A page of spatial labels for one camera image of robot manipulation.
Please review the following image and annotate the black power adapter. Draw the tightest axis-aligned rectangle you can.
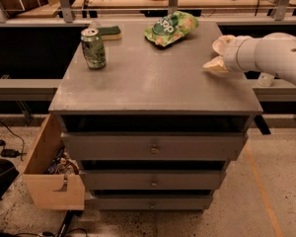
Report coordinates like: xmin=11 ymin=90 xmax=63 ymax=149
xmin=0 ymin=149 xmax=21 ymax=158

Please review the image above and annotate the white paper bowl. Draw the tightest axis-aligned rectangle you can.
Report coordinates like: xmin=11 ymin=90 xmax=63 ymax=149
xmin=212 ymin=35 xmax=235 ymax=55

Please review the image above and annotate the green chip bag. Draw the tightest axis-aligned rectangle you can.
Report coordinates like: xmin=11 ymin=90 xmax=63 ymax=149
xmin=144 ymin=11 xmax=198 ymax=47

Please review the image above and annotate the clear sanitizer bottle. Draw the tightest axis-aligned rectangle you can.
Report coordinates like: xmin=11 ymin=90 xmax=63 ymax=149
xmin=258 ymin=72 xmax=274 ymax=87

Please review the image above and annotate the middle grey drawer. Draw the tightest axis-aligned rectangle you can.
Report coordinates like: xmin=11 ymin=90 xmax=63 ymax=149
xmin=81 ymin=170 xmax=226 ymax=190

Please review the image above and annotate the top grey drawer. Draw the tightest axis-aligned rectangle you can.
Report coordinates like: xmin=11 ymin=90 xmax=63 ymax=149
xmin=61 ymin=132 xmax=248 ymax=160

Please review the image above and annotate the green soda can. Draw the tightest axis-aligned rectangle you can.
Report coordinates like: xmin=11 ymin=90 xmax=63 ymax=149
xmin=81 ymin=28 xmax=107 ymax=69

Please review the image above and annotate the grey drawer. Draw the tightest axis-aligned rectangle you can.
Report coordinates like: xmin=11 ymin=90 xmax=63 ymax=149
xmin=61 ymin=132 xmax=248 ymax=160
xmin=85 ymin=197 xmax=213 ymax=210
xmin=81 ymin=170 xmax=226 ymax=190

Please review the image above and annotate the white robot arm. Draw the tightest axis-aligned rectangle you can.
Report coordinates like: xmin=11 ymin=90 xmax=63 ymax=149
xmin=203 ymin=33 xmax=296 ymax=86

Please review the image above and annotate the bottom grey drawer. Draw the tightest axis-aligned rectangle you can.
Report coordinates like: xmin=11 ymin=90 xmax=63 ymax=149
xmin=85 ymin=197 xmax=213 ymax=210

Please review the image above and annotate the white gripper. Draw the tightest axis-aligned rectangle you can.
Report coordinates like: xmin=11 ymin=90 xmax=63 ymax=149
xmin=203 ymin=36 xmax=254 ymax=73

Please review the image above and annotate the green yellow sponge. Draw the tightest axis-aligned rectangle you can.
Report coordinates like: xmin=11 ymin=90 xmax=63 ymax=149
xmin=99 ymin=26 xmax=121 ymax=40

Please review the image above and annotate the grey drawer cabinet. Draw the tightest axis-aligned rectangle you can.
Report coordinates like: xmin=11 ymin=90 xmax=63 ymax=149
xmin=49 ymin=22 xmax=261 ymax=199

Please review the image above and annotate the wooden box with clutter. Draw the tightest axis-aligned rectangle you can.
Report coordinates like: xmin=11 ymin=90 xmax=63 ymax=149
xmin=23 ymin=115 xmax=85 ymax=210

